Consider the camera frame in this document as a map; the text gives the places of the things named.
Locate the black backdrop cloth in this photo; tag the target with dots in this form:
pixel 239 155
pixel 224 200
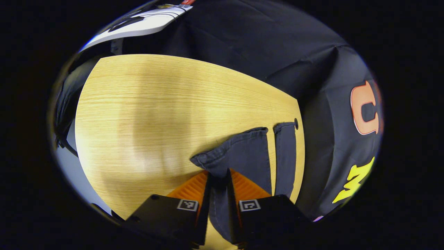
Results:
pixel 305 69

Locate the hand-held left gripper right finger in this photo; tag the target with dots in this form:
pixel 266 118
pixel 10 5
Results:
pixel 267 217

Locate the dark jeans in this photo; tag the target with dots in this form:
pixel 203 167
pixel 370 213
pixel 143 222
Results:
pixel 248 156

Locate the white desk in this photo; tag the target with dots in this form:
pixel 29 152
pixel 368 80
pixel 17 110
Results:
pixel 145 24

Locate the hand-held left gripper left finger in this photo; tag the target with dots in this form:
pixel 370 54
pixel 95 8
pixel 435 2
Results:
pixel 166 218

